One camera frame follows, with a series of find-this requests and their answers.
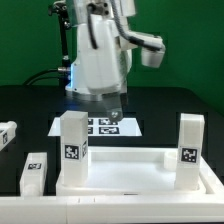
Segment white L-shaped corner fence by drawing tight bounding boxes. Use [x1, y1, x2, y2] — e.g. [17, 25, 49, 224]
[0, 162, 224, 224]

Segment white desk top tray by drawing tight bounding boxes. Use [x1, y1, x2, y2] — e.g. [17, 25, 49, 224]
[56, 146, 206, 196]

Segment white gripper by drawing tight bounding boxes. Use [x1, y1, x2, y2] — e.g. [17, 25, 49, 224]
[77, 14, 166, 122]

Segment white sheet with markers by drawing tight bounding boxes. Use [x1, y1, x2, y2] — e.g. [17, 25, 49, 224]
[48, 117, 142, 137]

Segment black cables at base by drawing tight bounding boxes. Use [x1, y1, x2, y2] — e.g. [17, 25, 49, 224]
[22, 67, 72, 86]

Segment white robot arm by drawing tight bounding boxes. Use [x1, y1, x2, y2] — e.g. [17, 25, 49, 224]
[65, 0, 166, 121]

